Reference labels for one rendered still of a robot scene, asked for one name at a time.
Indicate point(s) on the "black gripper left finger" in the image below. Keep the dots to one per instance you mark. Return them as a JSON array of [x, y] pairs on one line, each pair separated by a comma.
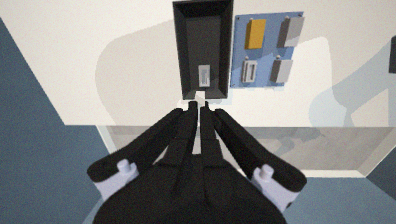
[[177, 130]]

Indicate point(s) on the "yellow-orange block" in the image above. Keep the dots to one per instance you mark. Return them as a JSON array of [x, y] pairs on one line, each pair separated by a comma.
[[254, 34]]

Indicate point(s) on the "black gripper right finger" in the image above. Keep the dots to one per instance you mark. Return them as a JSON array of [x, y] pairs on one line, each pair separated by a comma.
[[278, 180]]

